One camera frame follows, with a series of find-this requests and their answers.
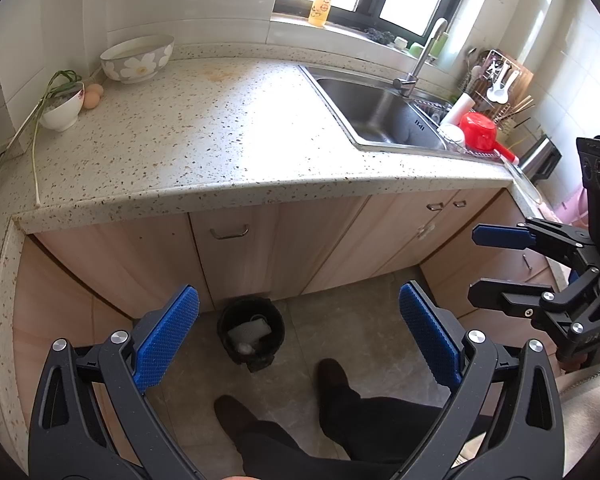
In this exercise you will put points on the small white bowl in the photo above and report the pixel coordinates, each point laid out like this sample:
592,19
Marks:
62,112

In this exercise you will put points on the dark scouring pad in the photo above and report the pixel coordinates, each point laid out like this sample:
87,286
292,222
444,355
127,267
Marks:
380,36

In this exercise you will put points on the person's leg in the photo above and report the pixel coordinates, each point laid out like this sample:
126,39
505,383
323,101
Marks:
300,452
380,420

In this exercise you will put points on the small white paper ball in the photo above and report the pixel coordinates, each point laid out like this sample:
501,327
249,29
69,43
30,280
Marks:
245,348

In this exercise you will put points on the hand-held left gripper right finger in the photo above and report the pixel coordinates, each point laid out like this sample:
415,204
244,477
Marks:
430,335

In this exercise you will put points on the person's beige jacket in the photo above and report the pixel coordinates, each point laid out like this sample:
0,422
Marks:
590,410

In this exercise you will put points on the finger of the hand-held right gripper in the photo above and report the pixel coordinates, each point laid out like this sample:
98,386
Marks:
495,295
500,236

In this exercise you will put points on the person's right leg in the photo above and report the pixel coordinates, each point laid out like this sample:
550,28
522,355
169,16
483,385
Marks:
380,420

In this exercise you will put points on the person's right brown shoe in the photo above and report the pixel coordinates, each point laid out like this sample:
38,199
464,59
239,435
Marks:
335,380

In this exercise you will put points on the yellow plastic bottle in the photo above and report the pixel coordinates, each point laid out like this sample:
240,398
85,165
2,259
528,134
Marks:
322,5

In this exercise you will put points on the stainless steel sink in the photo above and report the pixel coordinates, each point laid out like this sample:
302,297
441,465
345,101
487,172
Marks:
370,110

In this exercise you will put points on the chrome faucet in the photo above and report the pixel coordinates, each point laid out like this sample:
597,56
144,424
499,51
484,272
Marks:
420,60

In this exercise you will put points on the green scallion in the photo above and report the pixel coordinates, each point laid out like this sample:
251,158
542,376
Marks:
35,160

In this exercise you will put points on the wooden base cabinet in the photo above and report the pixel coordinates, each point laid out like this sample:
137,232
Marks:
130,260

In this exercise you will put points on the white paper towel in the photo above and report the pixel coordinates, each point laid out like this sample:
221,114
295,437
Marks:
250,330

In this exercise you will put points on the bundle of wooden chopsticks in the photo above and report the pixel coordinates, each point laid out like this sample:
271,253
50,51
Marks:
517,110

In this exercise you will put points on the small green sponge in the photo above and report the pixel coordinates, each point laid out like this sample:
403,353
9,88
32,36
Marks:
417,50

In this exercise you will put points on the wooden cutting board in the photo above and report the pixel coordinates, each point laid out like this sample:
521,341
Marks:
525,72

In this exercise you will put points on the person's brown shoe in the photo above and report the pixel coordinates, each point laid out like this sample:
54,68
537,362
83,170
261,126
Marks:
335,380
237,420

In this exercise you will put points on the white cup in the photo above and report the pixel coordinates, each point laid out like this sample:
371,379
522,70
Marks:
451,137

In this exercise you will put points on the floral ceramic bowl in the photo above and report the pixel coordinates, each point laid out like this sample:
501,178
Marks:
140,65

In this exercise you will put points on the black trash bin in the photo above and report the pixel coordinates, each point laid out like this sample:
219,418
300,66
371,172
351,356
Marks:
252,361

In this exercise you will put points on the brown egg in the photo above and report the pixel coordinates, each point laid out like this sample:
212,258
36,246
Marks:
91,100
96,90

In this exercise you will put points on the stainless steel container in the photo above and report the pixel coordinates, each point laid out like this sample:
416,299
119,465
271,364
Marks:
537,160

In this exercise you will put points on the white cylindrical container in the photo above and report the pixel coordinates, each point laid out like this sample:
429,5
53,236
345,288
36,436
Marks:
459,107

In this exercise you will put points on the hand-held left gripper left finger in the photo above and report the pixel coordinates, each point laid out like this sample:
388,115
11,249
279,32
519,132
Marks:
167,340

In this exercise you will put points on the red plastic water ladle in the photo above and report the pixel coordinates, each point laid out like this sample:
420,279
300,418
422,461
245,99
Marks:
477,130

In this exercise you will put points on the person's left brown shoe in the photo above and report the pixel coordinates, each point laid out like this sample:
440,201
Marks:
237,420

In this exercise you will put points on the white plastic spoon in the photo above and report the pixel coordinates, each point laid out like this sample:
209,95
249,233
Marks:
495,92

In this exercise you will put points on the person's left leg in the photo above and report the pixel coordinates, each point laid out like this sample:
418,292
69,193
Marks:
300,452

